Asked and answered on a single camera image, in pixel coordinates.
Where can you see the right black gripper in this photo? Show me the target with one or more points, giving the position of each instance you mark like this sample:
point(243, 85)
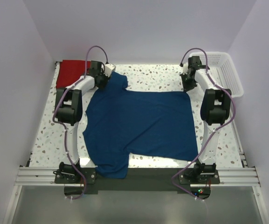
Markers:
point(186, 87)

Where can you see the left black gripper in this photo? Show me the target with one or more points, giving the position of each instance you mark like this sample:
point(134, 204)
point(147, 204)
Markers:
point(106, 79)

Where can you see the blue t shirt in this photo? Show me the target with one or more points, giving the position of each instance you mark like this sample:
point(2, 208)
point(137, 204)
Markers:
point(122, 122)

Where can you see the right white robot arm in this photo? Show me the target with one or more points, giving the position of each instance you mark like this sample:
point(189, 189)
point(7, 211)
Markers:
point(214, 111)

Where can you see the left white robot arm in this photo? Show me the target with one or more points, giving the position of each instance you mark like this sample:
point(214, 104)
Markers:
point(69, 111)

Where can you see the folded red t shirt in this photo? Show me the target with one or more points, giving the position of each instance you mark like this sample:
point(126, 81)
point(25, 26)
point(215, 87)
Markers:
point(69, 72)

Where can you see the white plastic basket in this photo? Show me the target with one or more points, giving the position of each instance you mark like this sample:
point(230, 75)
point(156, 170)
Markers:
point(223, 70)

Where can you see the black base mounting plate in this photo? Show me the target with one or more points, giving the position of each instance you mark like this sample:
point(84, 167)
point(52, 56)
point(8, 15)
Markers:
point(137, 179)

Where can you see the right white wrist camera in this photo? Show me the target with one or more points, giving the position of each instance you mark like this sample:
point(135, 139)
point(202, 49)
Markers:
point(184, 68)

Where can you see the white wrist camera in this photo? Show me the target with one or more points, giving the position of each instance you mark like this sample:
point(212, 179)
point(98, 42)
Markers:
point(109, 68)
point(184, 68)

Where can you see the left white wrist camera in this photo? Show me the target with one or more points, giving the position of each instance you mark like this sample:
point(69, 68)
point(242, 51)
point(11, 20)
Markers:
point(109, 68)

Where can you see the aluminium frame rail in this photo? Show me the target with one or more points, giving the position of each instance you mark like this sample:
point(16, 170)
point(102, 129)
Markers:
point(230, 177)

